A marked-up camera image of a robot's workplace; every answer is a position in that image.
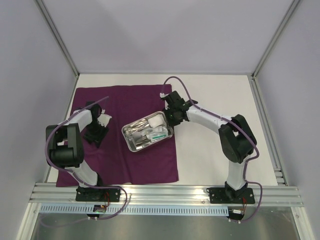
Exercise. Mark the green white sachet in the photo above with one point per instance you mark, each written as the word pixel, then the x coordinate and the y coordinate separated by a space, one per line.
pixel 156 136

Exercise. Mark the aluminium frame post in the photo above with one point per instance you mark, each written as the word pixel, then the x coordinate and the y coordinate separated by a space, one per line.
pixel 276 37
pixel 55 32

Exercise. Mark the right aluminium frame post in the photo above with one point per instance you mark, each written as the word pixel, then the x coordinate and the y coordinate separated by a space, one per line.
pixel 276 37

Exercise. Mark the front aluminium rail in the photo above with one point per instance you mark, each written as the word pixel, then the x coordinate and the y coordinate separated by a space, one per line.
pixel 167 195

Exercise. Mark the surgical scissors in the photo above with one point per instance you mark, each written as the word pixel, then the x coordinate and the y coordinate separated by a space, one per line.
pixel 134 128

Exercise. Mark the right aluminium side rail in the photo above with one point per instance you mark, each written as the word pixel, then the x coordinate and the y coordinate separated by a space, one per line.
pixel 274 154

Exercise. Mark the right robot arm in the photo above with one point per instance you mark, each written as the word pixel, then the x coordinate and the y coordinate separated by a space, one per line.
pixel 236 137

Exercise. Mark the left aluminium frame post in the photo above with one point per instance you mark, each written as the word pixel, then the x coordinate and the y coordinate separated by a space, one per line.
pixel 55 32

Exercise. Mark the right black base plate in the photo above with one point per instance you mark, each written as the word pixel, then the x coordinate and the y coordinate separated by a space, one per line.
pixel 222 195

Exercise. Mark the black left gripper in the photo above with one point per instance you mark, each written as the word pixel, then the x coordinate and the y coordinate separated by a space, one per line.
pixel 98 138

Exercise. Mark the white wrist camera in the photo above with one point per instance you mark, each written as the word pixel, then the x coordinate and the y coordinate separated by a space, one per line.
pixel 104 119
pixel 162 95

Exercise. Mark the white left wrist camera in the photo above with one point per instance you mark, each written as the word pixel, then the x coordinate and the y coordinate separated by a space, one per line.
pixel 104 119

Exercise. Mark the blister packet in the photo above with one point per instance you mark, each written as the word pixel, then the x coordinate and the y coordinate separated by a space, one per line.
pixel 159 129

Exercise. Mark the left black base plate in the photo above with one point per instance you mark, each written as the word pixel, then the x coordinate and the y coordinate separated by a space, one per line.
pixel 88 194

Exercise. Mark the gauze pad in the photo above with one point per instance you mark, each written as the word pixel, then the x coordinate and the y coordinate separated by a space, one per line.
pixel 156 121

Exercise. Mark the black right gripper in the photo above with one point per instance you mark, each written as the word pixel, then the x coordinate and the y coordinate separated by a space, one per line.
pixel 171 111

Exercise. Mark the slotted cable duct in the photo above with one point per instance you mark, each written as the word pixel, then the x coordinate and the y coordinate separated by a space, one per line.
pixel 136 209

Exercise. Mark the purple cloth mat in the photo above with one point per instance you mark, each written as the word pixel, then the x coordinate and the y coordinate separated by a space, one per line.
pixel 113 161

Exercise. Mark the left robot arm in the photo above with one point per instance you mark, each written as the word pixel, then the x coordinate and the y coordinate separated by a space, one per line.
pixel 64 148

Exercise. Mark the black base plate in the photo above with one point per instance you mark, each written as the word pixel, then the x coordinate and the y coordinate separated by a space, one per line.
pixel 222 195
pixel 88 194

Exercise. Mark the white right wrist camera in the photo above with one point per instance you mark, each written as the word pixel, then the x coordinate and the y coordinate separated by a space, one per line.
pixel 162 95

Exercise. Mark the stainless steel tray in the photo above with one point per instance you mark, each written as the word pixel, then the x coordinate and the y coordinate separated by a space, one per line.
pixel 129 139

